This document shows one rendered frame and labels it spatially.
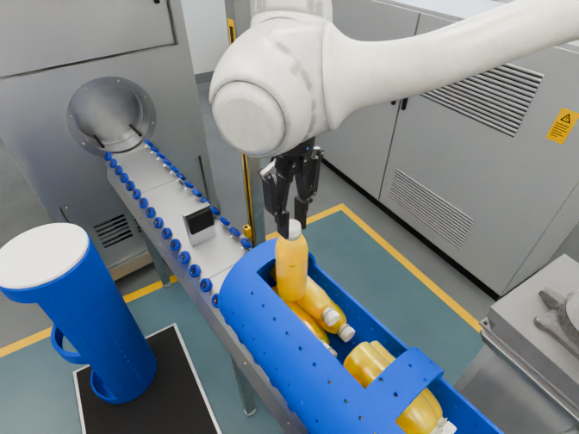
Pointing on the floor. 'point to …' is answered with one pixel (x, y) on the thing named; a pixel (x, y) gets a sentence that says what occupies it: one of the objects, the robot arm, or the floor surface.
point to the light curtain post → (252, 182)
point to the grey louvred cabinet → (467, 149)
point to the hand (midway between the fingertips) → (291, 218)
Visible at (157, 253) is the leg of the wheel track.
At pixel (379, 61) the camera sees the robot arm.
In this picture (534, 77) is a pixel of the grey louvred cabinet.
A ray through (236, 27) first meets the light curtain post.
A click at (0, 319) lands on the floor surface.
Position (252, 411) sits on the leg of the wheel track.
